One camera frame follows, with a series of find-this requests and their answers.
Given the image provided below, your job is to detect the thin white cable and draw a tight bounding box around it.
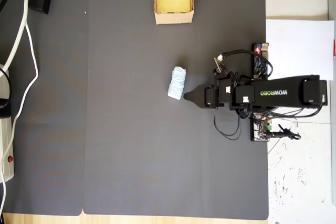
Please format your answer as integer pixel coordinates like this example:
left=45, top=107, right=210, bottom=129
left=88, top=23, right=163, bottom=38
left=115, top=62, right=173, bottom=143
left=0, top=0, right=39, bottom=216

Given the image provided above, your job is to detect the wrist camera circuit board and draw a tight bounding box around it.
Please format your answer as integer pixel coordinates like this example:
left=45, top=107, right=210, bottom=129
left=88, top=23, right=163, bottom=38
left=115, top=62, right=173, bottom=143
left=213, top=55, right=229, bottom=76

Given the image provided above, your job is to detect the black plug with cable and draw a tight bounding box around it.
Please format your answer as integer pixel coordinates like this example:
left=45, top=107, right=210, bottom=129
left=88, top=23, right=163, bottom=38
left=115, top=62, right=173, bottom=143
left=0, top=67, right=13, bottom=119

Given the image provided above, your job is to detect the black camera cable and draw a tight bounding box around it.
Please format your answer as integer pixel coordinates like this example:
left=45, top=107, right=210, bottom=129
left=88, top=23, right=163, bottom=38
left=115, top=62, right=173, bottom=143
left=219, top=48, right=258, bottom=61

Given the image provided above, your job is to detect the blue controller board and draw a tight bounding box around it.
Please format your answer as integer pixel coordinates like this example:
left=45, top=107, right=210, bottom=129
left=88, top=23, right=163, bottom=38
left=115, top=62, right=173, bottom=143
left=251, top=42, right=271, bottom=80

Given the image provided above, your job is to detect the large dark grey mat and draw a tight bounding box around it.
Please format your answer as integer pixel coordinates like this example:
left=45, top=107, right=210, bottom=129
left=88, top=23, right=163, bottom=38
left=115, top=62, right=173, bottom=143
left=82, top=0, right=270, bottom=221

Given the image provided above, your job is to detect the black power plug cable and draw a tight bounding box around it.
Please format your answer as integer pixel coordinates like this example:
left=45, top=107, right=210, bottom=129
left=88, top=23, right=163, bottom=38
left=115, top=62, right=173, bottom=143
left=270, top=123, right=302, bottom=141

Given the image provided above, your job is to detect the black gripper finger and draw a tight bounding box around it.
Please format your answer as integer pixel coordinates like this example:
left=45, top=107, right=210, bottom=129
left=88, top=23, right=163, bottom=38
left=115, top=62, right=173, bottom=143
left=183, top=84, right=206, bottom=108

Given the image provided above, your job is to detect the small dark grey mat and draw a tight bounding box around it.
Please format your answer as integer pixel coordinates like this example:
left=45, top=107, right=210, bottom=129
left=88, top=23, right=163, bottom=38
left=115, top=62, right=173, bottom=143
left=0, top=0, right=91, bottom=217

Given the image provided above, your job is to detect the black motor driver board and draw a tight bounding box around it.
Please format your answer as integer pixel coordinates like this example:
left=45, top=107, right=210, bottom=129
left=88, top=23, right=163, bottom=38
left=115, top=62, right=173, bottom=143
left=250, top=112, right=274, bottom=142

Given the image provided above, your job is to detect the white power strip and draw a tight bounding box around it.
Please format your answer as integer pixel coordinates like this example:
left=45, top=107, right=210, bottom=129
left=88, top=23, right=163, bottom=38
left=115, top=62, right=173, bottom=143
left=0, top=63, right=15, bottom=183

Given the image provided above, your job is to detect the thick white cable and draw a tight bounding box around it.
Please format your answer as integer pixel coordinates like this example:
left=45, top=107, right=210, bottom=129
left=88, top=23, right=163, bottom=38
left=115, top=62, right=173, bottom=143
left=0, top=0, right=34, bottom=72

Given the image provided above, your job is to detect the white paper sheet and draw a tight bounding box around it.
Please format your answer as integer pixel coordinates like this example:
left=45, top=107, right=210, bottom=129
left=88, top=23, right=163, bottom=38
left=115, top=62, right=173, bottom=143
left=265, top=19, right=336, bottom=81

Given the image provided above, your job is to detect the pale blue yarn spool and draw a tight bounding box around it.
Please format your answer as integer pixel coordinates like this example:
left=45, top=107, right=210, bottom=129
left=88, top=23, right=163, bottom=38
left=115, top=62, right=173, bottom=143
left=167, top=66, right=187, bottom=101

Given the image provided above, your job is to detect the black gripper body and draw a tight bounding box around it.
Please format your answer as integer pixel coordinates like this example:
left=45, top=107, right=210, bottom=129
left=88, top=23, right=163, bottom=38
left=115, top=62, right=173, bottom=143
left=204, top=77, right=233, bottom=110

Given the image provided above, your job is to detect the thin black looped wire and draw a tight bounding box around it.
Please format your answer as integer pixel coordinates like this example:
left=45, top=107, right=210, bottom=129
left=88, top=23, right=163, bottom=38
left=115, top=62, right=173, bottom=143
left=213, top=108, right=243, bottom=141

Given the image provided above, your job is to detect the black arm wire bundle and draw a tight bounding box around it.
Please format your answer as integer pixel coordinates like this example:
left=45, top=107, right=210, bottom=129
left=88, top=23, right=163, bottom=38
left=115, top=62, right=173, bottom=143
left=240, top=102, right=325, bottom=120

